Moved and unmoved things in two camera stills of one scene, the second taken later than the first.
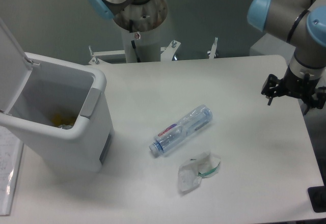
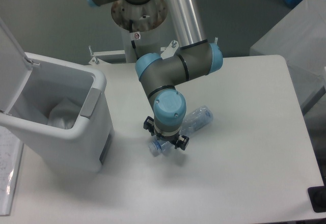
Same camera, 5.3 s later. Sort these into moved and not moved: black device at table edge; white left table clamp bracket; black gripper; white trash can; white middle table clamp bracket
Moved: black gripper
Not moved: black device at table edge; white left table clamp bracket; white middle table clamp bracket; white trash can
